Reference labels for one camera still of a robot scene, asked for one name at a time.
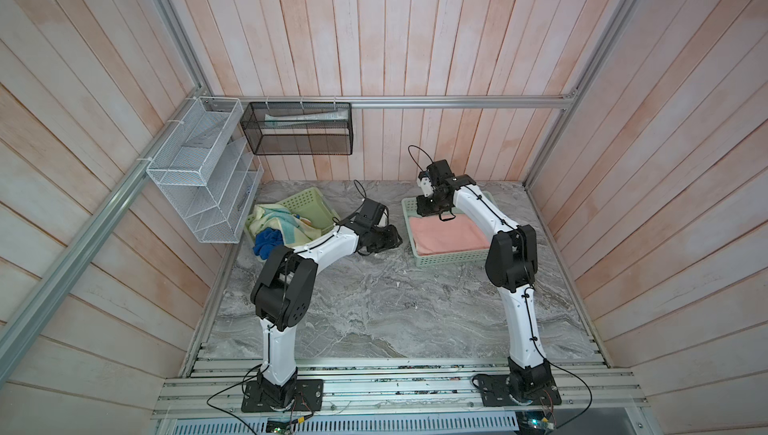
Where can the pink towel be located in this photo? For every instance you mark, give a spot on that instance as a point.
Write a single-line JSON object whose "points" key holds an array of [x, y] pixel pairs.
{"points": [[435, 237]]}

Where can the black wire mesh basket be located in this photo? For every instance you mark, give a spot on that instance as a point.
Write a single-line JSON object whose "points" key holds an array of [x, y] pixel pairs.
{"points": [[298, 128]]}

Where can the aluminium front rail frame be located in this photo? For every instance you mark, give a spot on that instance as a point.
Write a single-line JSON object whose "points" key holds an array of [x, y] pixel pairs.
{"points": [[388, 386]]}

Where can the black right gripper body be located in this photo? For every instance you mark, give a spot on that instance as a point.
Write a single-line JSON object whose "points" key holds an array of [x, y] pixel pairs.
{"points": [[430, 205]]}

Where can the light green towel basket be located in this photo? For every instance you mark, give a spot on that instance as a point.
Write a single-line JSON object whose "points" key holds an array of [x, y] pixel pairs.
{"points": [[311, 204]]}

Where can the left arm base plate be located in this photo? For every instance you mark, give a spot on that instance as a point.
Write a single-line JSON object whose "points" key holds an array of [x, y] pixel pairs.
{"points": [[298, 394]]}

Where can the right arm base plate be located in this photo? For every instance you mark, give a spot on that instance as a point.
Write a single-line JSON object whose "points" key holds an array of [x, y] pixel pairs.
{"points": [[512, 390]]}

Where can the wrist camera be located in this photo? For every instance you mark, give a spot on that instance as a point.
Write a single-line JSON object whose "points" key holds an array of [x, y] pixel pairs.
{"points": [[372, 214], [437, 174]]}

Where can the pale yellow teal towel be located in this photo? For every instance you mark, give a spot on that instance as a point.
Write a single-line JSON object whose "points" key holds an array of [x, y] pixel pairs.
{"points": [[296, 230]]}

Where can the mint green empty basket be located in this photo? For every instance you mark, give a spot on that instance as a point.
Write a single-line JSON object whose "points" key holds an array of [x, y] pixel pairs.
{"points": [[408, 206]]}

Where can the white wire mesh shelf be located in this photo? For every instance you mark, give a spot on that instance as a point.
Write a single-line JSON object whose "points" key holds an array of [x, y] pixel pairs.
{"points": [[206, 170]]}

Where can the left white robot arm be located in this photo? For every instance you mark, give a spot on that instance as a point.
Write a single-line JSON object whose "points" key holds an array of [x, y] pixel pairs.
{"points": [[284, 288]]}

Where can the blue towel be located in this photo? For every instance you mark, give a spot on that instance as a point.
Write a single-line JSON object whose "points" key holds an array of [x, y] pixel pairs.
{"points": [[266, 241]]}

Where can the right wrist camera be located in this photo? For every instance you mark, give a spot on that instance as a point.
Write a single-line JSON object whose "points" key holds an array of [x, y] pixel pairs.
{"points": [[437, 174]]}

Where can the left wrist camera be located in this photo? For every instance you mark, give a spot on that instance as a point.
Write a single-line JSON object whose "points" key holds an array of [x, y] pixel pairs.
{"points": [[372, 214]]}

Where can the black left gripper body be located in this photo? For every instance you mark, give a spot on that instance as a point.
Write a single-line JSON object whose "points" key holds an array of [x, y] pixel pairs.
{"points": [[382, 239]]}

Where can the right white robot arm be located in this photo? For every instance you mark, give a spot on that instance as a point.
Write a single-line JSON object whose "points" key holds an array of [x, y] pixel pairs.
{"points": [[511, 265]]}

